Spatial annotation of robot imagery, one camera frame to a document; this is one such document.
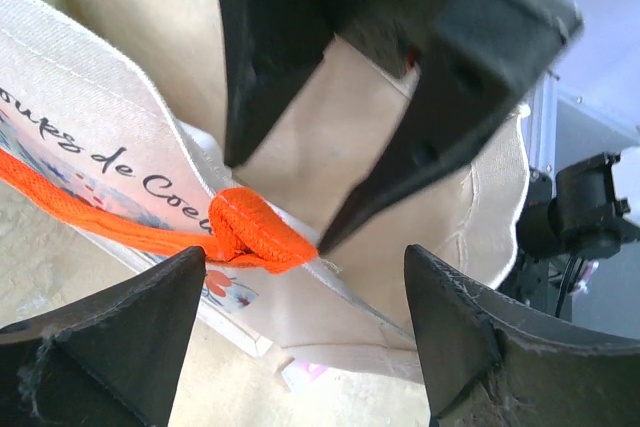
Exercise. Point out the pink tube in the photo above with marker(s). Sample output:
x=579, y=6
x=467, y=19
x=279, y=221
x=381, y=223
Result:
x=297, y=375

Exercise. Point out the canvas bag with orange handles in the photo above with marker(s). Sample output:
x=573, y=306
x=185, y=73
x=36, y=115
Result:
x=121, y=104

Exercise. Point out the aluminium frame rail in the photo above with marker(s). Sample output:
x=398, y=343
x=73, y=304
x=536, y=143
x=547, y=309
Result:
x=565, y=127

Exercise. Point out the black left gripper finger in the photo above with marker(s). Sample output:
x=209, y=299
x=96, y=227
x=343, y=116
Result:
x=482, y=57
x=271, y=49

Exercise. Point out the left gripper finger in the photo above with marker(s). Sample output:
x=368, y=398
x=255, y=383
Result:
x=489, y=360
x=113, y=358

